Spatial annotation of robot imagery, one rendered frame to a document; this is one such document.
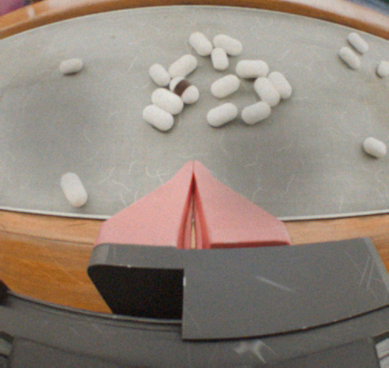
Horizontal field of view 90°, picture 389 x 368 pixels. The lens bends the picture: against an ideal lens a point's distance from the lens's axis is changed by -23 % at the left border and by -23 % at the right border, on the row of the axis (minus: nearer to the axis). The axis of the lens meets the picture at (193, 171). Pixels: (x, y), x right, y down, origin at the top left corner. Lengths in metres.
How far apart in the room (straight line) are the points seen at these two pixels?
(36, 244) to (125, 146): 0.14
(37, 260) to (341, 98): 0.39
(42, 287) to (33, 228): 0.06
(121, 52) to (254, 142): 0.20
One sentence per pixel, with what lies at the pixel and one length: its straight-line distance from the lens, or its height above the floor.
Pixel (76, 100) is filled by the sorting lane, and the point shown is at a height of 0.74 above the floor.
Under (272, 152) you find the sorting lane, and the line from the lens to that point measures 0.27.
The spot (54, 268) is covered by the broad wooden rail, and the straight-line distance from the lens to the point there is 0.26.
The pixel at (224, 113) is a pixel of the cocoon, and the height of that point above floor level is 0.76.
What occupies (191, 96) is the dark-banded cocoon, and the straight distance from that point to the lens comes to 0.26.
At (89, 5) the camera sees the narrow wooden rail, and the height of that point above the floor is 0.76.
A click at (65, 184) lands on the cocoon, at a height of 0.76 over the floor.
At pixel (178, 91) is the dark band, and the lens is 0.27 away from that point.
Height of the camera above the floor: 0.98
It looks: 76 degrees down
